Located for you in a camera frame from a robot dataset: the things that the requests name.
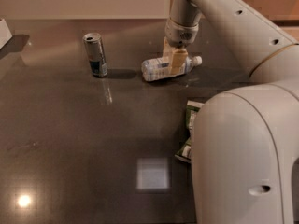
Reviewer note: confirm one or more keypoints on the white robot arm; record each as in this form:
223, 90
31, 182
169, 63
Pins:
245, 142

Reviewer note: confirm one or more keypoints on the silver blue drink can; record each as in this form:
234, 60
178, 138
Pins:
96, 55

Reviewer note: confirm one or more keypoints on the green jalapeno chip bag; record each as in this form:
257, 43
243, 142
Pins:
192, 108

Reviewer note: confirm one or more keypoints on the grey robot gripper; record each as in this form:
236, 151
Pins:
180, 34

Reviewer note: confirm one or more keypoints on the clear blue-label plastic bottle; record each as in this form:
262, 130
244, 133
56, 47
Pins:
157, 68

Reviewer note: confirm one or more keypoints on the white box at left edge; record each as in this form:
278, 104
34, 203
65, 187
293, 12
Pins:
5, 34

